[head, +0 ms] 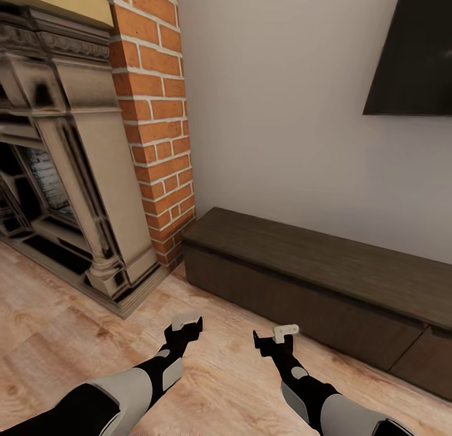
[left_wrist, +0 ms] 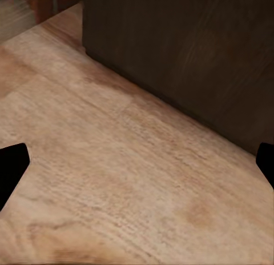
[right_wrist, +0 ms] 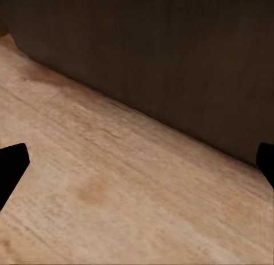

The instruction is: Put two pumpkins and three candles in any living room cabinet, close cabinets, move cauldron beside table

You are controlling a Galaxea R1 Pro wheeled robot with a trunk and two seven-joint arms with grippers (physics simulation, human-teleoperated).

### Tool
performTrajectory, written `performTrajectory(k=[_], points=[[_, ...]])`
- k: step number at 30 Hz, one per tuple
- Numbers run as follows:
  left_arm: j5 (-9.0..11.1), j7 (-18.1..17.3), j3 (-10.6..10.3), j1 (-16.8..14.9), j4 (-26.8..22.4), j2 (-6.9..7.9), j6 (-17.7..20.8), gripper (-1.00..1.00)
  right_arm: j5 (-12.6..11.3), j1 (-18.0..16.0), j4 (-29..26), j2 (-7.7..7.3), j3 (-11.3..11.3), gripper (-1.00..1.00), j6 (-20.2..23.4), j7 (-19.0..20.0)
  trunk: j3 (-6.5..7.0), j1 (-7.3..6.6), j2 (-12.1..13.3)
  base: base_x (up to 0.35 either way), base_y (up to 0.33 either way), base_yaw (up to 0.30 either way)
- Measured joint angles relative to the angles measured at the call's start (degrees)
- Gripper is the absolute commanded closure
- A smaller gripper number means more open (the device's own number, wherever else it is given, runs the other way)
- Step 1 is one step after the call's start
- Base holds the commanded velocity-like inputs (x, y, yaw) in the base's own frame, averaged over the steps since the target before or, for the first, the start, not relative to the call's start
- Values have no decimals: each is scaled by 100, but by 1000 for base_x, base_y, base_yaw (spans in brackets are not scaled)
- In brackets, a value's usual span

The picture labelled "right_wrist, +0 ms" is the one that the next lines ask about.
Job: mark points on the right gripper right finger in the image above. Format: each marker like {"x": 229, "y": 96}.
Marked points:
{"x": 265, "y": 161}

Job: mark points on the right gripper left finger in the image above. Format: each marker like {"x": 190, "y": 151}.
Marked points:
{"x": 14, "y": 160}

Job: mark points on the cabinet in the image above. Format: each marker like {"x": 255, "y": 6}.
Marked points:
{"x": 203, "y": 67}

